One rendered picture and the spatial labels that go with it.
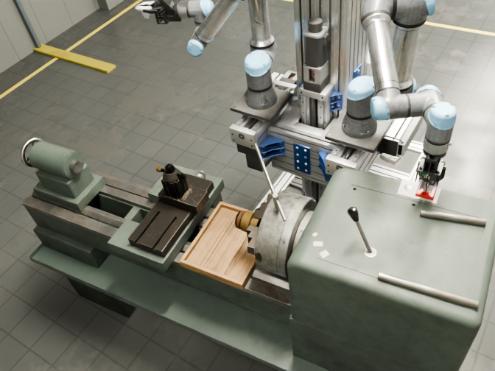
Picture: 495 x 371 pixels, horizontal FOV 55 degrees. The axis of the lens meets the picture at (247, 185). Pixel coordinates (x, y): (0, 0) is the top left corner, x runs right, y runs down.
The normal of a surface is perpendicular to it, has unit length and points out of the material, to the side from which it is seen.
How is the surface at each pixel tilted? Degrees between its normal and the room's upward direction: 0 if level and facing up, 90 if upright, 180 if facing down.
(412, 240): 0
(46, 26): 90
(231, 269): 0
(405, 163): 0
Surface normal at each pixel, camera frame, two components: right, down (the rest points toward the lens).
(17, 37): 0.84, 0.32
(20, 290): -0.11, -0.69
